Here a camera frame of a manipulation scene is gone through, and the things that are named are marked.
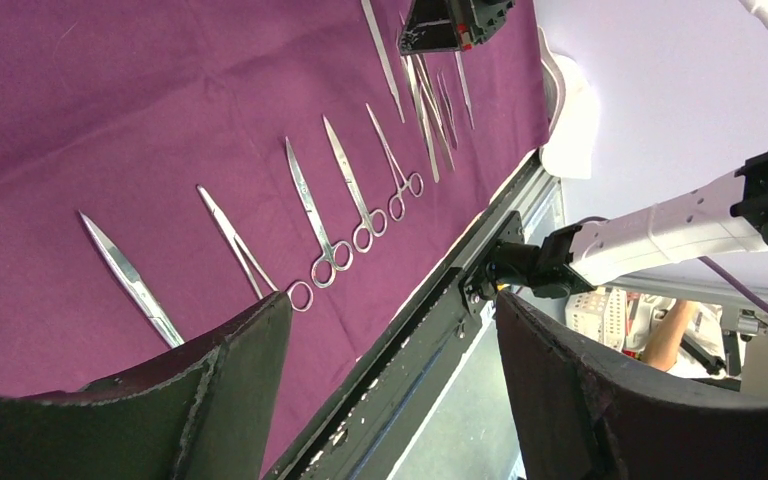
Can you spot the white crumpled cloth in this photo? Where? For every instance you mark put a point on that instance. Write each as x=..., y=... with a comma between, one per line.
x=573, y=110

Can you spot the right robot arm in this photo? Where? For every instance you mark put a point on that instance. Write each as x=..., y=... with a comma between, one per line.
x=729, y=214

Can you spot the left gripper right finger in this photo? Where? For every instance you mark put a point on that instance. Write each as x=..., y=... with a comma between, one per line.
x=584, y=411

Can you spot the long metal tweezers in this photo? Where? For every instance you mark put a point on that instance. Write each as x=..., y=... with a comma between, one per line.
x=432, y=116

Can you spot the person forearm in background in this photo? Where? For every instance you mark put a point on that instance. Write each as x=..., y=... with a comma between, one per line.
x=661, y=350

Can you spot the surgical clamp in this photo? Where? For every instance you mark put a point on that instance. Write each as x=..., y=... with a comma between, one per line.
x=259, y=280

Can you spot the small curved hemostat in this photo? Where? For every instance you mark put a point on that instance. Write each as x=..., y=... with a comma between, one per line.
x=412, y=183

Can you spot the surgical scissors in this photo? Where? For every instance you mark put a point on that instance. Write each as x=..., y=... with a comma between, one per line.
x=373, y=222

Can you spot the maroon wrap cloth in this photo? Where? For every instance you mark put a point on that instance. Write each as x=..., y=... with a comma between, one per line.
x=120, y=108

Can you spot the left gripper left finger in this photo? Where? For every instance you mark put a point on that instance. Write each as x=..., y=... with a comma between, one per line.
x=199, y=411

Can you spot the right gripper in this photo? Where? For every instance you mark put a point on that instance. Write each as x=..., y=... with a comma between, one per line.
x=440, y=25

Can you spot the metal spatula handle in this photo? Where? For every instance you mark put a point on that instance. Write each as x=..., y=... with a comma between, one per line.
x=421, y=113

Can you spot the small metal scissors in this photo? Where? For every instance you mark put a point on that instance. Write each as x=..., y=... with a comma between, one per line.
x=338, y=256

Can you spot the thin scalpel handle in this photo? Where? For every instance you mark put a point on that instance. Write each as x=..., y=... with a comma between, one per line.
x=464, y=88

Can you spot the surgical forceps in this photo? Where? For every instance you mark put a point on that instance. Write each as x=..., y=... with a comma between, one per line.
x=132, y=283

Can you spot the short metal tweezers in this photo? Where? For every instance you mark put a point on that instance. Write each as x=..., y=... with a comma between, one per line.
x=448, y=109

